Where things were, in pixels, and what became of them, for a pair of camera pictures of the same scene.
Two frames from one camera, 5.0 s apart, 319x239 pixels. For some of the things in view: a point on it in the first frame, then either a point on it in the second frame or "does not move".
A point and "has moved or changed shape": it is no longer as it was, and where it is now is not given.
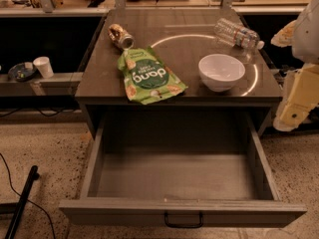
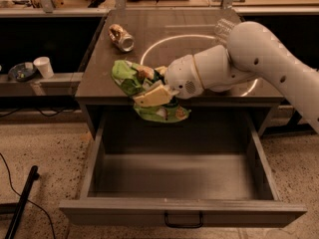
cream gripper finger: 283,38 → 181,77
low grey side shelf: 60,84 does not move
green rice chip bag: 146,78 has moved or changed shape
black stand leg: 33,175 does not move
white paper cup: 45,67 does not move
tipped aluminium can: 122,37 does not move
